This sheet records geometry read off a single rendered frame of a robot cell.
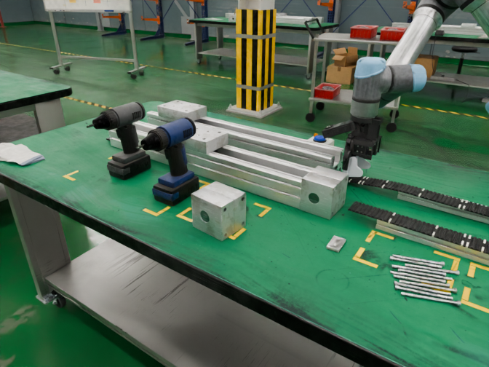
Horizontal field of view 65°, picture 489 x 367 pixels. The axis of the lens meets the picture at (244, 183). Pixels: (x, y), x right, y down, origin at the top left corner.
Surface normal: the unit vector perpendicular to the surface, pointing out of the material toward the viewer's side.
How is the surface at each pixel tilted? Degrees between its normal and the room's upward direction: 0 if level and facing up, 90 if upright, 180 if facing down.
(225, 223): 90
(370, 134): 91
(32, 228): 90
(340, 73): 88
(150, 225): 0
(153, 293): 0
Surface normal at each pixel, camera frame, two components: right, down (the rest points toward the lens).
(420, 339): 0.00, -0.89
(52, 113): 0.82, 0.26
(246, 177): -0.58, 0.37
